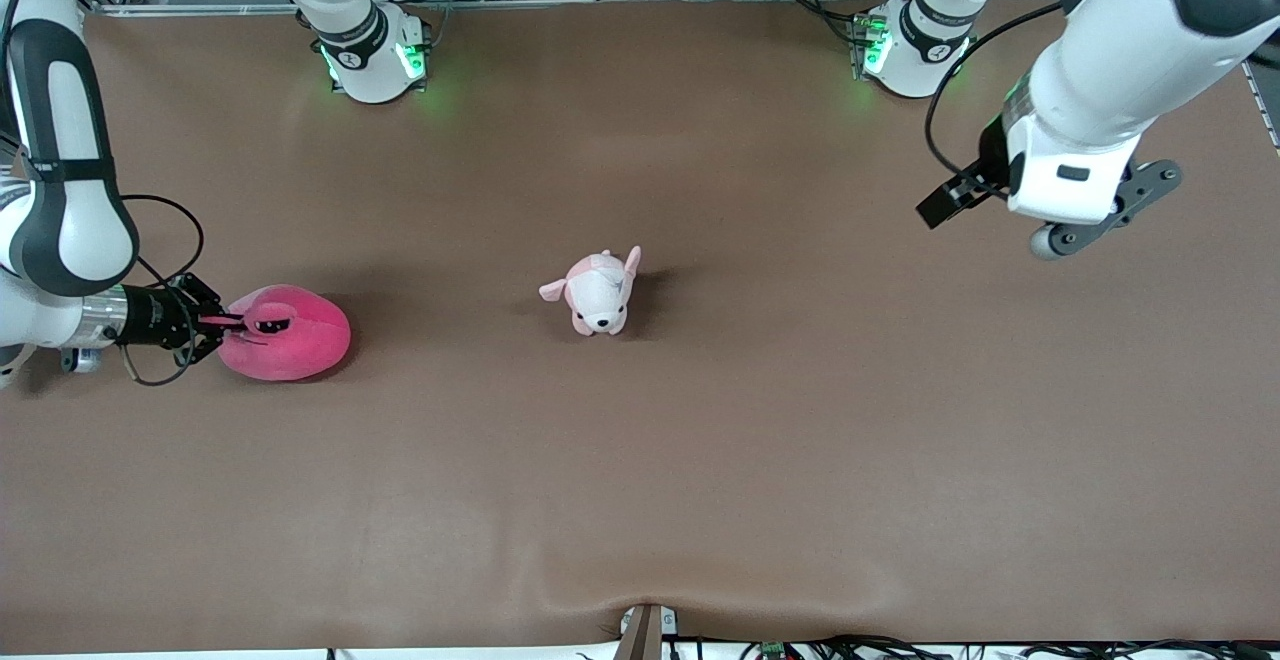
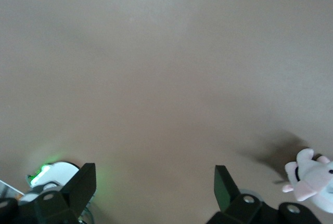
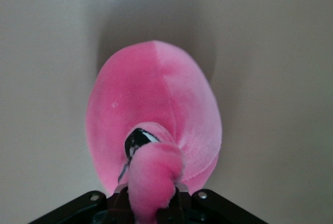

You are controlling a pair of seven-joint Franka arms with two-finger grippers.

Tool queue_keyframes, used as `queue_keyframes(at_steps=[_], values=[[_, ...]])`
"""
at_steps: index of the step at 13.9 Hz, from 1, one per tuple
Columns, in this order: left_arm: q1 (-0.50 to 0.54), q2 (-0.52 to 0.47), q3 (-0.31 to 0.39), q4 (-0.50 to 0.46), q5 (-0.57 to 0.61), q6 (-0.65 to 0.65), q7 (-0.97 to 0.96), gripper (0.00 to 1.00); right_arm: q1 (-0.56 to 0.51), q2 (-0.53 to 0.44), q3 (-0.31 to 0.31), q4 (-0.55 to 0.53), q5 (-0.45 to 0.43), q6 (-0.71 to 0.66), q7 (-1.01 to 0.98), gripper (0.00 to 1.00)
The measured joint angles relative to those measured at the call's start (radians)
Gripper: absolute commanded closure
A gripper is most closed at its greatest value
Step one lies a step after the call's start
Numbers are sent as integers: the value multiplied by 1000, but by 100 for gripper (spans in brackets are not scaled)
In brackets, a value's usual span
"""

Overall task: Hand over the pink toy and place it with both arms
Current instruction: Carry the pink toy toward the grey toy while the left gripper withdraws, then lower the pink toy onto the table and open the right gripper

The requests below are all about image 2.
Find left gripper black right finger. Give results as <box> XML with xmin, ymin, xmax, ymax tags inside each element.
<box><xmin>207</xmin><ymin>165</ymin><xmax>322</xmax><ymax>224</ymax></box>

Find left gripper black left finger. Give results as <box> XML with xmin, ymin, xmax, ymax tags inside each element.
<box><xmin>0</xmin><ymin>163</ymin><xmax>97</xmax><ymax>224</ymax></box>

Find pale pink white plush dog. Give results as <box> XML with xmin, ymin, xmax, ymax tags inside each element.
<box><xmin>282</xmin><ymin>148</ymin><xmax>333</xmax><ymax>214</ymax></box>

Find brown table mat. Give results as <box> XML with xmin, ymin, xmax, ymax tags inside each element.
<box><xmin>0</xmin><ymin>0</ymin><xmax>333</xmax><ymax>224</ymax></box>

